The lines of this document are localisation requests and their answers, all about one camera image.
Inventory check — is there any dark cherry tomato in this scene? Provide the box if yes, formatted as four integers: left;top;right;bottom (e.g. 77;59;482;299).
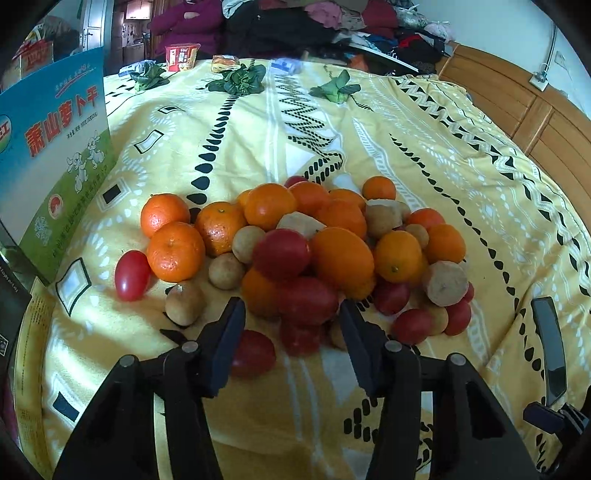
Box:
230;330;276;378

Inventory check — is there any green leafy vegetable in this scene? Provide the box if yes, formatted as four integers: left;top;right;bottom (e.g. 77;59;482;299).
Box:
129;62;169;92
205;63;266;97
308;69;373;111

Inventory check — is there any wall power socket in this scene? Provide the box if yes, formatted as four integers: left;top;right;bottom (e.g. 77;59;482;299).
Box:
529;72;549;92

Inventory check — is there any blue green food box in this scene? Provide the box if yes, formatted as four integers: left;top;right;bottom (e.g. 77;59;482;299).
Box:
1;48;115;281

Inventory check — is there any green leafy vegetable right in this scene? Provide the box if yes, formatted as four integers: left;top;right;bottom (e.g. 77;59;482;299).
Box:
308;69;373;111

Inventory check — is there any pile of clothes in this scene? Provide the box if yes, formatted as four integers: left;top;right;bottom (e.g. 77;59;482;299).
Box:
221;1;454;76

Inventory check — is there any mandarin orange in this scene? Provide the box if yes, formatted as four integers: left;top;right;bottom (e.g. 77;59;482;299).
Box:
140;193;190;238
146;222;205;283

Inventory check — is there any seated person in purple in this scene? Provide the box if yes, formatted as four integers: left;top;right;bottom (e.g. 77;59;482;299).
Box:
150;0;224;59

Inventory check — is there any green leafy vegetable left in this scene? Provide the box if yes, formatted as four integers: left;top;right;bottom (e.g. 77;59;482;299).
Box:
129;62;169;92

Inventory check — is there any back left mandarin orange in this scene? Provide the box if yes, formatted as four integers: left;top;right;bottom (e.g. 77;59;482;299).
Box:
140;193;190;238

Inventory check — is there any black product box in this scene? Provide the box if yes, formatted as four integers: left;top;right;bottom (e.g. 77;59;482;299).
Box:
0;225;36;385

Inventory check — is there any wooden headboard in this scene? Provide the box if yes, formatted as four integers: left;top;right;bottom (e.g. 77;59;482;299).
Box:
436;44;591;225

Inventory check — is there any yellow patterned blanket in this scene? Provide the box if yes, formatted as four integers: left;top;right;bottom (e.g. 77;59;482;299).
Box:
13;57;591;480

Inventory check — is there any large front orange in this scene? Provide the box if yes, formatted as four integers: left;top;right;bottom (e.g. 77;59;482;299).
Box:
310;227;375;291

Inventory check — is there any cut potato piece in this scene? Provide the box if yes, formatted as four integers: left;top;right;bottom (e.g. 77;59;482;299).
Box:
422;261;469;307

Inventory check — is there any orange snack packet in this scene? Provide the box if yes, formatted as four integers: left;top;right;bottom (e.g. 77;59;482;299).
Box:
211;55;240;74

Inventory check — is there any small blue packet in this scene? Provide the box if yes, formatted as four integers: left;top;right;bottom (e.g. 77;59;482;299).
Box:
270;57;303;76

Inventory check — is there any brown longan fruit left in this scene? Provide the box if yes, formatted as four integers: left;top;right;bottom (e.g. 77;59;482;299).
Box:
165;281;206;327

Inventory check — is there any red instant noodle cup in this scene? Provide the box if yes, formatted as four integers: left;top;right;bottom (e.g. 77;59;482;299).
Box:
165;43;200;73

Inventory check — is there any green leafy vegetable centre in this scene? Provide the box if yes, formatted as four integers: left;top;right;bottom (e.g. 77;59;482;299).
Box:
205;63;266;97

